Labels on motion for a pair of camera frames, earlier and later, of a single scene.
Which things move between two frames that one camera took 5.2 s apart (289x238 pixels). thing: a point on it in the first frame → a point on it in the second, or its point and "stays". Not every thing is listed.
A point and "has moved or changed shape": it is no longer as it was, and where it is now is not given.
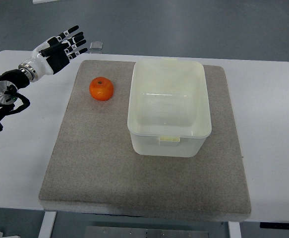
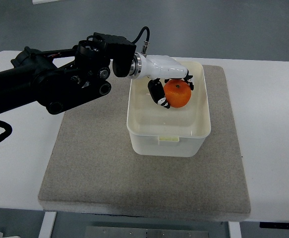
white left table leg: [48, 219] stays
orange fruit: [101, 89] has moved or changed shape
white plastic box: [169, 112] stays
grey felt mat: [91, 165] stays
